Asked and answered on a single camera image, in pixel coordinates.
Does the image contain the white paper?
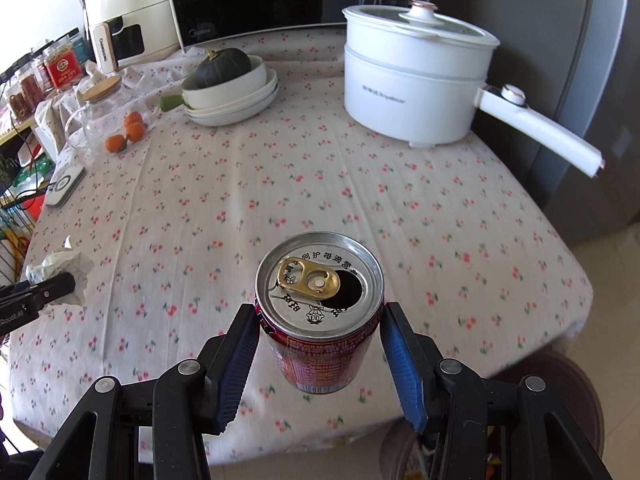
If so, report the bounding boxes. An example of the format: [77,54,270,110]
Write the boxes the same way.
[25,235,94,307]

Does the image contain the red drink can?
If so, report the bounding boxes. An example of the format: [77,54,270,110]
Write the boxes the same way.
[255,232,384,394]

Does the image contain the dark red trash bin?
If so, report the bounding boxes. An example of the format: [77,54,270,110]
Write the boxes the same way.
[380,350,610,479]

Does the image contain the cherry print tablecloth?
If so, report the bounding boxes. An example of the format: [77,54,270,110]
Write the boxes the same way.
[8,27,595,466]

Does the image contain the small orange fruit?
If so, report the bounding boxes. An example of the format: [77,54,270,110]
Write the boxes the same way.
[125,122,146,143]
[104,133,127,154]
[122,112,143,128]

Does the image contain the clear glass jar wooden lid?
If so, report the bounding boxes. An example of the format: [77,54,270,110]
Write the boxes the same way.
[64,75,152,154]

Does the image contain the glass jar with snacks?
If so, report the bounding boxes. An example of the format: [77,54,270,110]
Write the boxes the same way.
[4,58,46,124]

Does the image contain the green vegetable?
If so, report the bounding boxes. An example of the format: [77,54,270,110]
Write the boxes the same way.
[160,94,184,113]

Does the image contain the red label glass jar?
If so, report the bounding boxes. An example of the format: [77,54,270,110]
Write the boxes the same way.
[44,41,82,90]

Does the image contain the stacked white bowls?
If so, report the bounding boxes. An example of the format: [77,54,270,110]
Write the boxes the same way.
[181,55,279,127]

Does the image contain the dark green pumpkin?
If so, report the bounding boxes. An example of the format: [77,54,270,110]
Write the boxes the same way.
[193,48,252,89]

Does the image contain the white air fryer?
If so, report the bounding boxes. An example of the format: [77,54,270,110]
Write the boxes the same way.
[85,0,179,74]

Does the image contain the white electric cooking pot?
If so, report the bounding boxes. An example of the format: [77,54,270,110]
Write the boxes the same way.
[343,0,604,177]

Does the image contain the grey refrigerator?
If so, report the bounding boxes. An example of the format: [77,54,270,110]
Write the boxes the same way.
[432,0,639,246]

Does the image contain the black wire rack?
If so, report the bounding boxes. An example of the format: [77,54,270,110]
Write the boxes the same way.
[0,127,54,287]

